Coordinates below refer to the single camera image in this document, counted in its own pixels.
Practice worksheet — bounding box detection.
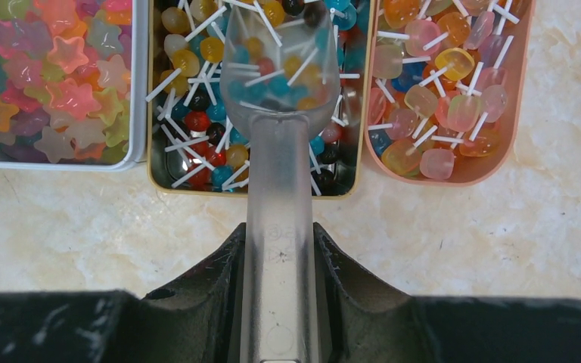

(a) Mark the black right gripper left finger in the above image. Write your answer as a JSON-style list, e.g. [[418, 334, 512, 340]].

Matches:
[[0, 225, 245, 362]]

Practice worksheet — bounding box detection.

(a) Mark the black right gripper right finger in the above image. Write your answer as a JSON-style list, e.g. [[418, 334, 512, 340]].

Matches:
[[314, 224, 581, 362]]

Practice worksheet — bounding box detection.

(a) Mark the clear plastic scoop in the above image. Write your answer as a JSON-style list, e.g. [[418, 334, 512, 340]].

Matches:
[[220, 3, 341, 362]]

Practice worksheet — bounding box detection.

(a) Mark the gold lollipop tin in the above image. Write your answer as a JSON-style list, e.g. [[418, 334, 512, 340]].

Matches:
[[148, 1, 377, 199]]

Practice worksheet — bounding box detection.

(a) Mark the pink candy tin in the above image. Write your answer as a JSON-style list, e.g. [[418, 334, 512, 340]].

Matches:
[[365, 1, 536, 187]]

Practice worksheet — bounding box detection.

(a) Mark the white star candy tin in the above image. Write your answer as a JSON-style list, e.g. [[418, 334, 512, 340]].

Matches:
[[0, 1, 151, 172]]

